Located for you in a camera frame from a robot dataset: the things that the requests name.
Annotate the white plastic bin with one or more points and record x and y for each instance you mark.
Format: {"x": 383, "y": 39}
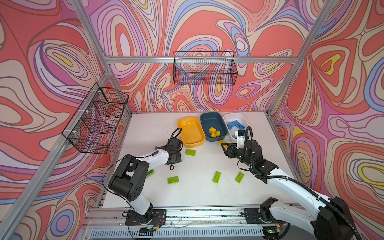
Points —
{"x": 232, "y": 117}

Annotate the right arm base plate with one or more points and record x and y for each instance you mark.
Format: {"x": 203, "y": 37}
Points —
{"x": 257, "y": 216}

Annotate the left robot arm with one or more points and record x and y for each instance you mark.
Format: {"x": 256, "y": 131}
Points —
{"x": 130, "y": 175}

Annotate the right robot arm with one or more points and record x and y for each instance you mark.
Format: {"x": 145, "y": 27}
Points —
{"x": 324, "y": 217}

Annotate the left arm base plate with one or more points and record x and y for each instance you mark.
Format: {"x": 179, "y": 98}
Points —
{"x": 154, "y": 217}

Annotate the yellow plastic bin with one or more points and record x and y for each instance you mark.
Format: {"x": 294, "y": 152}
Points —
{"x": 192, "y": 134}

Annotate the black wire basket left wall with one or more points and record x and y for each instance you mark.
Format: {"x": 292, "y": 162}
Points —
{"x": 100, "y": 114}

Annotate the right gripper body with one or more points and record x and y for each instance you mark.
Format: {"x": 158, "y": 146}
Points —
{"x": 239, "y": 154}

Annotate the blue lego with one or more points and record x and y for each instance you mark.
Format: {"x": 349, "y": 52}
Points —
{"x": 236, "y": 124}

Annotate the dark teal plastic bin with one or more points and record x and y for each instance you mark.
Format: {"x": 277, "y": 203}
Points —
{"x": 214, "y": 120}

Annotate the aluminium front rail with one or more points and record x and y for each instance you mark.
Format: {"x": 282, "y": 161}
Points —
{"x": 177, "y": 217}

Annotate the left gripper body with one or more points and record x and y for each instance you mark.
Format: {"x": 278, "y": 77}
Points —
{"x": 178, "y": 157}

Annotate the black wire basket wall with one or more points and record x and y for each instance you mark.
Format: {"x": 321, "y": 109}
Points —
{"x": 208, "y": 68}
{"x": 100, "y": 114}

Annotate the green lego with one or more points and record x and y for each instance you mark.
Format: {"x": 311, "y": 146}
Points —
{"x": 151, "y": 172}
{"x": 216, "y": 177}
{"x": 239, "y": 177}
{"x": 190, "y": 152}
{"x": 173, "y": 180}

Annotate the black wire basket back wall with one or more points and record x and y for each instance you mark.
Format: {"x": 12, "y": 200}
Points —
{"x": 208, "y": 68}

